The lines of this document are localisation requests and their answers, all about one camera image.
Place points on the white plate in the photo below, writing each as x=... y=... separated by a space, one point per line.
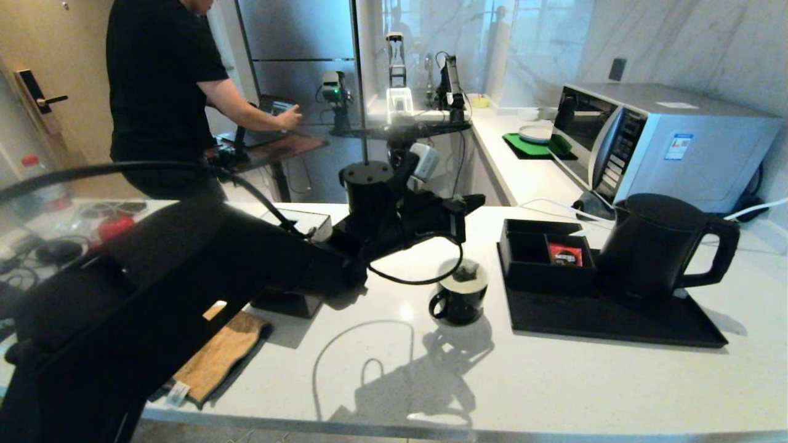
x=535 y=134

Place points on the brown wooden side table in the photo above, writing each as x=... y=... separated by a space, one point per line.
x=289 y=147

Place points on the black rectangular serving tray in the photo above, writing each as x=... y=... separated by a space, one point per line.
x=554 y=317

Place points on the person in black shirt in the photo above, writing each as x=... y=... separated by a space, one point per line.
x=160 y=80

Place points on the black computer mouse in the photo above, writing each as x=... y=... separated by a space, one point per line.
x=58 y=252

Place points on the white and black mast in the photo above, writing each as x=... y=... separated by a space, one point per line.
x=399 y=101

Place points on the black electric kettle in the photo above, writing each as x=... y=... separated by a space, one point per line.
x=652 y=252

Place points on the orange microfiber cloth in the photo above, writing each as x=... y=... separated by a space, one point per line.
x=228 y=351

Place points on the open laptop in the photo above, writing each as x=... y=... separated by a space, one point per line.
x=271 y=111

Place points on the black compartment organizer box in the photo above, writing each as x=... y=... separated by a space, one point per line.
x=529 y=261

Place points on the dark wall socket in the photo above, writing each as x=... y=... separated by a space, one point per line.
x=617 y=69

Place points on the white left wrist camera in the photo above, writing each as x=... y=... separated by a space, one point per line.
x=425 y=165

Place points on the silver microwave oven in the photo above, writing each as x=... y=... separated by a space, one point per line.
x=677 y=141

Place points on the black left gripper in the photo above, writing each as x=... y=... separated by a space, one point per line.
x=446 y=218

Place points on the dark brown coaster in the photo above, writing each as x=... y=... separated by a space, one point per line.
x=123 y=207

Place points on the small grey bowl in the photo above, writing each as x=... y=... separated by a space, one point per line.
x=546 y=113

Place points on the grey steel refrigerator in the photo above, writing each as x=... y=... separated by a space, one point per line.
x=308 y=31

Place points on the red toy bell pepper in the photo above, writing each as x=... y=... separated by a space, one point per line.
x=117 y=227

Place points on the clear water bottle red cap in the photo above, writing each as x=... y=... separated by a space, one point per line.
x=40 y=184

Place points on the green silicone mat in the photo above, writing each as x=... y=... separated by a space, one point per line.
x=523 y=148

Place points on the black tissue box white top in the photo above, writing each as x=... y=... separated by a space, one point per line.
x=308 y=221

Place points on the black teleoperation stand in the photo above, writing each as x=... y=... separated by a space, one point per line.
x=381 y=130

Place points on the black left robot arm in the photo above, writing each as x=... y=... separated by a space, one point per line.
x=154 y=295

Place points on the black mug white inside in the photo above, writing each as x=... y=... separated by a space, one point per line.
x=455 y=307

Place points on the white base cabinet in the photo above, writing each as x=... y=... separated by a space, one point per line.
x=489 y=178

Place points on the black electronic door lock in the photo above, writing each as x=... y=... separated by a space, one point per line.
x=29 y=89

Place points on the beige wooden door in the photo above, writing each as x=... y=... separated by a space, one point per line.
x=61 y=49

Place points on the red coffee sachet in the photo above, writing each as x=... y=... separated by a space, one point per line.
x=566 y=254

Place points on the small white bowl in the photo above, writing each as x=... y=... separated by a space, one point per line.
x=527 y=114

